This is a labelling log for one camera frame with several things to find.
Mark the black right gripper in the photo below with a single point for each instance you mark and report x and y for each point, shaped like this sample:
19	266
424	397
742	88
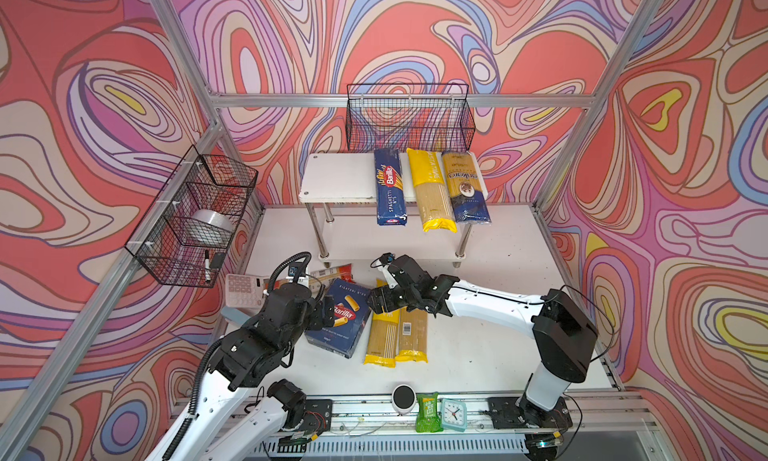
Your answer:
376	294

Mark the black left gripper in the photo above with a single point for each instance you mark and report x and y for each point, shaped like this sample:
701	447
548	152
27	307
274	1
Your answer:
318	320

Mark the blue Barilla rigatoni box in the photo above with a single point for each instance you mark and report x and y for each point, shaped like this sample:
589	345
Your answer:
351	313

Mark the red spaghetti bag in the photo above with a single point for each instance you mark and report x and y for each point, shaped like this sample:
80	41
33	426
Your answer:
315	280

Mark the yellow spaghetti bag with barcode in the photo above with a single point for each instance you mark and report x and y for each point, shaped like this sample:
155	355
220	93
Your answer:
412	337

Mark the blue Barilla spaghetti box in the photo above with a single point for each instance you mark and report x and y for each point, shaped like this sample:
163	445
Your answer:
391	205

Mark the blue Ankara spaghetti bag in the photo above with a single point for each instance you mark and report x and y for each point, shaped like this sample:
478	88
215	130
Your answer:
464	188

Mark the yellow Pastatime spaghetti bag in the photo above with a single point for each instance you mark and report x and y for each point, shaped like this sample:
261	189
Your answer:
431	192
383	340

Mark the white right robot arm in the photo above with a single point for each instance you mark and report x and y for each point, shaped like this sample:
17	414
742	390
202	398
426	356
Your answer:
565	336

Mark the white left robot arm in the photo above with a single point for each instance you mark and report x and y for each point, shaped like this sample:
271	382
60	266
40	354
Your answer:
230	412

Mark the white two-tier shelf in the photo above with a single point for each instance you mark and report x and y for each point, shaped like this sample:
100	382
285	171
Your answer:
339	193

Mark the round black white speaker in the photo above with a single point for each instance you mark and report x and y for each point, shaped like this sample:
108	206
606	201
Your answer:
403	399

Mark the green snack bag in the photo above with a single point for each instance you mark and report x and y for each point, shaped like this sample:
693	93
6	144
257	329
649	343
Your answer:
428	418

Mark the teal alarm clock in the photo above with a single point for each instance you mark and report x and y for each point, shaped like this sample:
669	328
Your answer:
454	415

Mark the white tape roll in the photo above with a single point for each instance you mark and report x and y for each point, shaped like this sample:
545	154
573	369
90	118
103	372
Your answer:
210	228

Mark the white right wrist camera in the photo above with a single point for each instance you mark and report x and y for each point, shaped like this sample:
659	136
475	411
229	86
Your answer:
386	258

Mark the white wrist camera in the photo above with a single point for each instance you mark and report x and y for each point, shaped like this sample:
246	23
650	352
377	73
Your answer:
386	258
297	273

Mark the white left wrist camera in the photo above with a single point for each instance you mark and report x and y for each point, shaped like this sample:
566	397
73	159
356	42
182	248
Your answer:
297	273

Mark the black wire basket left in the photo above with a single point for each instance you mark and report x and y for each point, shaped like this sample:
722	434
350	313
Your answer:
200	208

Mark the black wire basket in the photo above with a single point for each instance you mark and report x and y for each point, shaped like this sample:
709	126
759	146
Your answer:
200	208
425	116

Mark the black wire basket back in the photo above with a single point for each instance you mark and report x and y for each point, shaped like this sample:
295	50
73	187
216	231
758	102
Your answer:
425	116

